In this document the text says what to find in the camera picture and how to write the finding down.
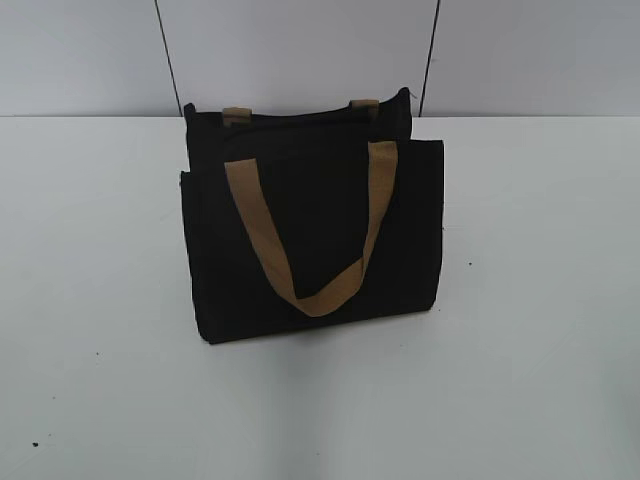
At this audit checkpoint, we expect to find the black canvas tote bag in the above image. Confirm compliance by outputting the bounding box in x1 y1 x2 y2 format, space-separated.
180 88 444 344

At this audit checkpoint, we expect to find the tan front bag handle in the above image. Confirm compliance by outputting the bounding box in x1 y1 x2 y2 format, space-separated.
218 140 400 323

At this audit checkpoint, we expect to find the tan bag handle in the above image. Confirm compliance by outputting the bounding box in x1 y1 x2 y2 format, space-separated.
221 99 381 127
218 140 400 323

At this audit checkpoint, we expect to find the tan rear bag handle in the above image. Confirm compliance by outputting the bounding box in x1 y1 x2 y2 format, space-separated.
221 99 381 127

